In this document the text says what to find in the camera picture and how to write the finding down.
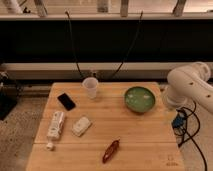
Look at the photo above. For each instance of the red chili pepper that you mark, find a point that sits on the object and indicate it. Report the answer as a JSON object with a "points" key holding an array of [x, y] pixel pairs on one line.
{"points": [[111, 150]]}

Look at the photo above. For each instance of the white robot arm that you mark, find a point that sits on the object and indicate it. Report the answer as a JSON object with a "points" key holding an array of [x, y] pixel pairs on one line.
{"points": [[189, 82]]}

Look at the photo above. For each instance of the green ceramic bowl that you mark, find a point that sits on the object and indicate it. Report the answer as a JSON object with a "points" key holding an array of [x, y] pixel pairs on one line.
{"points": [[139, 99]]}

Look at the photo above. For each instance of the translucent plastic cup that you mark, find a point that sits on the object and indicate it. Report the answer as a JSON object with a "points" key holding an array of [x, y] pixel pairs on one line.
{"points": [[90, 84]]}

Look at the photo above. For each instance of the black smartphone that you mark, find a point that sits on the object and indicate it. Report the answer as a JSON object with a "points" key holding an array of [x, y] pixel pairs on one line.
{"points": [[66, 101]]}

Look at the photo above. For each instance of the small white box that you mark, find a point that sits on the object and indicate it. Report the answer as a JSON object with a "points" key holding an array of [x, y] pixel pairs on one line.
{"points": [[81, 126]]}

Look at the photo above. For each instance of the white toothpaste tube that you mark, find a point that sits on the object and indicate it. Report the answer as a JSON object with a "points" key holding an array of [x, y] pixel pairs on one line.
{"points": [[55, 129]]}

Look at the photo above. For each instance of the blue connector box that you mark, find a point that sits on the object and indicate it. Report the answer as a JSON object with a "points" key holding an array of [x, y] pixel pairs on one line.
{"points": [[178, 121]]}

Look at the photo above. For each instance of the black equipment at left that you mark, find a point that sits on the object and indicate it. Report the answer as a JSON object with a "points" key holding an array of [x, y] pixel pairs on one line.
{"points": [[9, 94]]}

